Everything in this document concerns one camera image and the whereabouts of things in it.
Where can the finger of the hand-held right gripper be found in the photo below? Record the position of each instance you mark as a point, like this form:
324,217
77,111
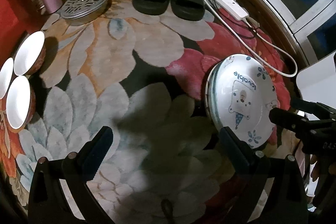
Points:
283,117
312,108

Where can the round perforated metal tin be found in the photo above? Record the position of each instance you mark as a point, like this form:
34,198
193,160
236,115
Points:
84,1

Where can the white power strip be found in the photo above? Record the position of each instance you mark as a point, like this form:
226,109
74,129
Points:
231,3

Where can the white bear print plate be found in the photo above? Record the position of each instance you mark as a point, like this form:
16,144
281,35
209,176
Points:
213,98
246,119

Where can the white leaf pattern plate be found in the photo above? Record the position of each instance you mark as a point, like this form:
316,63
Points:
208,94

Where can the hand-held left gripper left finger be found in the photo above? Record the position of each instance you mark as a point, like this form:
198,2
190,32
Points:
97,150

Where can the white chair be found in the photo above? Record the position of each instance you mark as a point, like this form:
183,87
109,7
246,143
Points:
317,82

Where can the white bowl brown outside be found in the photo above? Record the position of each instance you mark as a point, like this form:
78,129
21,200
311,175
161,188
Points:
5,77
29,52
18,100

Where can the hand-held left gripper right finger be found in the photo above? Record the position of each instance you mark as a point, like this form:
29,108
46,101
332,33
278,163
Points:
236,151

